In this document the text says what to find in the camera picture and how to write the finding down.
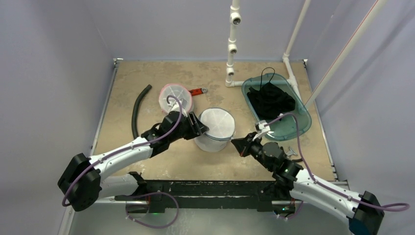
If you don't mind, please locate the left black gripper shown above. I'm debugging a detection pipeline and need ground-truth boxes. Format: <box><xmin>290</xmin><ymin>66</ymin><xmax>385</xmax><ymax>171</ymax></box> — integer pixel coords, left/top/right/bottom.
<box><xmin>169</xmin><ymin>112</ymin><xmax>208</xmax><ymax>143</ymax></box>

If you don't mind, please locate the blue-trimmed white mesh laundry bag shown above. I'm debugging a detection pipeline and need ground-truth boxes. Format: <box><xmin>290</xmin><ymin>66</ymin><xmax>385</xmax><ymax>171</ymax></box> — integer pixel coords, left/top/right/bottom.
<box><xmin>194</xmin><ymin>107</ymin><xmax>236</xmax><ymax>152</ymax></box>

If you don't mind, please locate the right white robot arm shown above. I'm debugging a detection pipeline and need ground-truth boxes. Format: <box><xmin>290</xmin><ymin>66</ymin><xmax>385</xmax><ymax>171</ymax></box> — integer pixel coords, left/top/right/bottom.
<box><xmin>231</xmin><ymin>133</ymin><xmax>385</xmax><ymax>235</ymax></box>

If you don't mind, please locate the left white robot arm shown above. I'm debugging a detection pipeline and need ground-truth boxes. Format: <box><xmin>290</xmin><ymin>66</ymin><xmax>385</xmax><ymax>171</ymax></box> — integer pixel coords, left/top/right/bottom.
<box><xmin>57</xmin><ymin>111</ymin><xmax>209</xmax><ymax>212</ymax></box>

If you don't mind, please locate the pink-trimmed white mesh laundry bag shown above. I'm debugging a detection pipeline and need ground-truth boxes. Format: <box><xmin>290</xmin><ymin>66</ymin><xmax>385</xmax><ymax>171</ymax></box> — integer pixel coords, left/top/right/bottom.
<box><xmin>159</xmin><ymin>83</ymin><xmax>194</xmax><ymax>114</ymax></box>

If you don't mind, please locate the teal transparent plastic bin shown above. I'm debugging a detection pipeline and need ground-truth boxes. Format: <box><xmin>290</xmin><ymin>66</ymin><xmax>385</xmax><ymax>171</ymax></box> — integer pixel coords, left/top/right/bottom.
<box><xmin>241</xmin><ymin>72</ymin><xmax>312</xmax><ymax>141</ymax></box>

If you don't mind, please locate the black garment in bin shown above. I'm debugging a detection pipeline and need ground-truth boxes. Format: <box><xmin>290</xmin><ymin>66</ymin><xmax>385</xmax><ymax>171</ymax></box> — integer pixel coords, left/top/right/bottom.
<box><xmin>247</xmin><ymin>67</ymin><xmax>296</xmax><ymax>120</ymax></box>

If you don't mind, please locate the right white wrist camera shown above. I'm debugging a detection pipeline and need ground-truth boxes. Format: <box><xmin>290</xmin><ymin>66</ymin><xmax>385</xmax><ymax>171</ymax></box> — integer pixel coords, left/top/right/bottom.
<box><xmin>253</xmin><ymin>120</ymin><xmax>271</xmax><ymax>140</ymax></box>

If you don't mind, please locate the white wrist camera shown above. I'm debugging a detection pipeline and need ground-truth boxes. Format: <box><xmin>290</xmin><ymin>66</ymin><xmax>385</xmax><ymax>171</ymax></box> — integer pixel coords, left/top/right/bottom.
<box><xmin>253</xmin><ymin>120</ymin><xmax>271</xmax><ymax>140</ymax></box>
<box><xmin>167</xmin><ymin>100</ymin><xmax>188</xmax><ymax>117</ymax></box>

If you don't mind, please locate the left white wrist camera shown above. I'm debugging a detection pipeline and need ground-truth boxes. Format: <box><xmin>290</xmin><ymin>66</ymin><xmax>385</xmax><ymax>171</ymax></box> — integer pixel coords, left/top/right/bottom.
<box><xmin>167</xmin><ymin>100</ymin><xmax>188</xmax><ymax>117</ymax></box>

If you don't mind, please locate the red handled tool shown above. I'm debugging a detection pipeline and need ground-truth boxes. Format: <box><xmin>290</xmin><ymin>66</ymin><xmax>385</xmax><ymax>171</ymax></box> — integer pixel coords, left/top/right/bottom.
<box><xmin>189</xmin><ymin>88</ymin><xmax>208</xmax><ymax>96</ymax></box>

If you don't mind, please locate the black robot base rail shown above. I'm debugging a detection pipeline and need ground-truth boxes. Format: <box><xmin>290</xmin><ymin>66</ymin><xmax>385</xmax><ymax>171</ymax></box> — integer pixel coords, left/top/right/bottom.
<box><xmin>115</xmin><ymin>173</ymin><xmax>300</xmax><ymax>215</ymax></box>

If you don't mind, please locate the black rubber hose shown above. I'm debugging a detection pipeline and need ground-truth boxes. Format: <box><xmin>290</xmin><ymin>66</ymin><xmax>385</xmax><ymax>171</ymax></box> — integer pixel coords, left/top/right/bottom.
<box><xmin>131</xmin><ymin>84</ymin><xmax>153</xmax><ymax>140</ymax></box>

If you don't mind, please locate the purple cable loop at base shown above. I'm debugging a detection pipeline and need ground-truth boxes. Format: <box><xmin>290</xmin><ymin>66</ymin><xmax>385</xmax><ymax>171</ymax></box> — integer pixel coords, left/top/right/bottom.
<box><xmin>125</xmin><ymin>190</ymin><xmax>181</xmax><ymax>230</ymax></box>

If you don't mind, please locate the white PVC pipe frame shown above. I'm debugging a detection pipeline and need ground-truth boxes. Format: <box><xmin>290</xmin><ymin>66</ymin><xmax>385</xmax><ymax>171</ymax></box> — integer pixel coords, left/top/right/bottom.
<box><xmin>229</xmin><ymin>0</ymin><xmax>386</xmax><ymax>106</ymax></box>

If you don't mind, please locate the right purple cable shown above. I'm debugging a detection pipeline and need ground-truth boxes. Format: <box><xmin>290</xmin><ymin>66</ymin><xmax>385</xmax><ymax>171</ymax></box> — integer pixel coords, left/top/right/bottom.
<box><xmin>262</xmin><ymin>112</ymin><xmax>411</xmax><ymax>213</ymax></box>

